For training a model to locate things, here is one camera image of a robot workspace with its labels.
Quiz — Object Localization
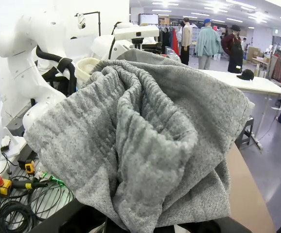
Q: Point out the white display board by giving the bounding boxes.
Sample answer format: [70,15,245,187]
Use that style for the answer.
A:
[139,14,159,25]

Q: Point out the yellow tape measure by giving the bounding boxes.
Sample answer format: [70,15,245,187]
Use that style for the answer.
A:
[25,160,36,175]

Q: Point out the stacked cardboard boxes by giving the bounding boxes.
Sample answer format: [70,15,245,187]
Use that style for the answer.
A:
[246,46,263,64]

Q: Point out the mannequin in beige sweater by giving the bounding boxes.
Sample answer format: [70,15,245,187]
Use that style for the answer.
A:
[180,17,193,66]

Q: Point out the mannequin in teal jacket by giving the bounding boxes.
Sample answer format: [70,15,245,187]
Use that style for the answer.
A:
[195,18,224,70]

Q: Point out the white table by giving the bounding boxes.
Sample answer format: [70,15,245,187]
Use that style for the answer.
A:
[198,69,281,150]

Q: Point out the black cap on table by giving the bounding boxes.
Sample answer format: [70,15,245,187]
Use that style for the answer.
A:
[236,69,255,81]

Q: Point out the red emergency stop button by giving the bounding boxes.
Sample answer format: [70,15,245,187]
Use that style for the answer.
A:
[0,176,12,196]

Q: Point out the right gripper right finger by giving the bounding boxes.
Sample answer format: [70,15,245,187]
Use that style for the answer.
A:
[162,217,249,233]

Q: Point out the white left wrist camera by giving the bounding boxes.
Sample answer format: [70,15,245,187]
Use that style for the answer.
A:
[113,24,159,49]

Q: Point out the grey training pants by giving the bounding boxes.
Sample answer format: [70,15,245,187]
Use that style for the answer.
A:
[23,48,255,231]

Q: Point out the black pole stand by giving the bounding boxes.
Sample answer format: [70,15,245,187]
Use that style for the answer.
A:
[74,11,101,37]

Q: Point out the black cable bundle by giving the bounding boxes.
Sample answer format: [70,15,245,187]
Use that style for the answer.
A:
[0,167,74,233]

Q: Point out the red hanging garment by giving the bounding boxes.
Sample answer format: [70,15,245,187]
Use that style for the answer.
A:
[172,28,180,56]

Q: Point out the black metal stool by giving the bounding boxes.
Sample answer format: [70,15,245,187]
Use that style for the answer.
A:
[234,117,255,146]

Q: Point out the black and yellow handle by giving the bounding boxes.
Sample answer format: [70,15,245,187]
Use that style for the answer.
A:
[11,181,49,190]

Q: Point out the mannequin with black hat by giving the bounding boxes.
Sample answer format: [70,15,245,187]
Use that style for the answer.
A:
[221,24,244,73]

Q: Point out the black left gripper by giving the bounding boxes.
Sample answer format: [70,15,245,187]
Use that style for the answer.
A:
[141,41,162,54]

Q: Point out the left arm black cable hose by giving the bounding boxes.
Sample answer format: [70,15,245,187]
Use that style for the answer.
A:
[35,45,77,98]

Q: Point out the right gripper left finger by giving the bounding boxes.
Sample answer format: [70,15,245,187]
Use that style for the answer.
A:
[31,198,107,233]

